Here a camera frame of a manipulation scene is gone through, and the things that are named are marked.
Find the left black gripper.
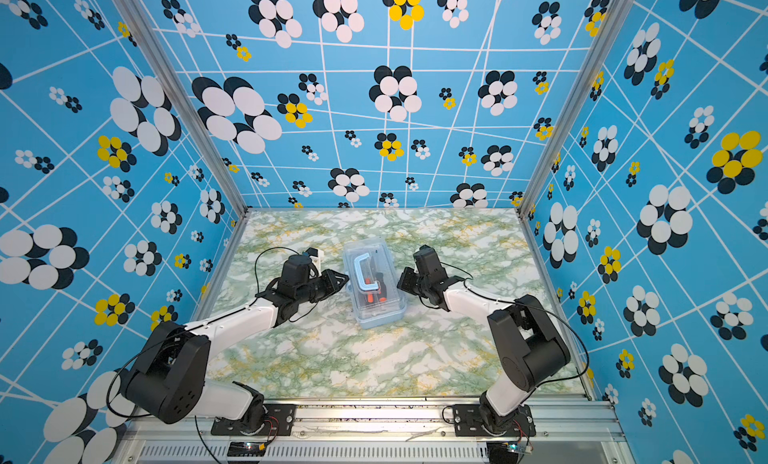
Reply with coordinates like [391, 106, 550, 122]
[296, 270, 350, 307]

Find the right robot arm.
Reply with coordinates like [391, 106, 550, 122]
[398, 245, 571, 436]

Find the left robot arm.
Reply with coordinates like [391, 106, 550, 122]
[118, 253, 349, 434]

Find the right green circuit board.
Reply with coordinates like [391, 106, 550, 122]
[486, 442, 526, 464]

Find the green circuit board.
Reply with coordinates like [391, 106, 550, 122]
[227, 441, 267, 458]
[486, 442, 526, 464]

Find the left green circuit board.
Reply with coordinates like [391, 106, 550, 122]
[227, 441, 267, 458]

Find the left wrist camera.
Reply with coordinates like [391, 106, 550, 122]
[304, 247, 325, 272]

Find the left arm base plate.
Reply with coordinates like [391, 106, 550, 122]
[210, 403, 297, 437]

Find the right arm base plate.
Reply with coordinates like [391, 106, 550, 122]
[451, 404, 537, 439]

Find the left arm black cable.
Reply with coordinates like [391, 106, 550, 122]
[106, 246, 313, 464]

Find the aluminium front rail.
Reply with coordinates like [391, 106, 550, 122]
[113, 395, 635, 463]

